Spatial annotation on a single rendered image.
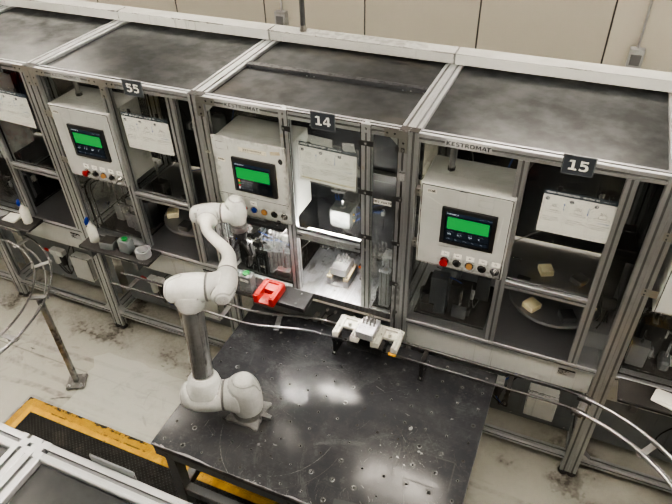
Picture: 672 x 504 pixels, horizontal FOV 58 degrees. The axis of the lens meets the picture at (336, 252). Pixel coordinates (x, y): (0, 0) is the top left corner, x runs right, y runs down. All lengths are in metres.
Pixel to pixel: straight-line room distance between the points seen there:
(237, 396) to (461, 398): 1.15
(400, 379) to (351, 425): 0.39
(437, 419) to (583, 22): 4.05
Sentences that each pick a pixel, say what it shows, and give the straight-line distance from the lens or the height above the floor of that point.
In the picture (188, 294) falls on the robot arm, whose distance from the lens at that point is 2.76.
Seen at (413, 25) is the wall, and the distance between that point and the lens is 6.42.
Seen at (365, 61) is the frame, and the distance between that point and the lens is 3.43.
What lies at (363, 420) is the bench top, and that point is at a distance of 3.18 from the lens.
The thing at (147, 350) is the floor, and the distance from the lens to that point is 4.63.
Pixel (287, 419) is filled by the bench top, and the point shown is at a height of 0.68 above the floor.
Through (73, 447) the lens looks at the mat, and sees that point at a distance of 4.25.
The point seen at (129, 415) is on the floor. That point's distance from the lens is 4.29.
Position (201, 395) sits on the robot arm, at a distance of 3.06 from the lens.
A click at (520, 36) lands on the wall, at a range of 6.23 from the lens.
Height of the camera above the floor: 3.27
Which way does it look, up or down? 39 degrees down
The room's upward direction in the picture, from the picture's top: 2 degrees counter-clockwise
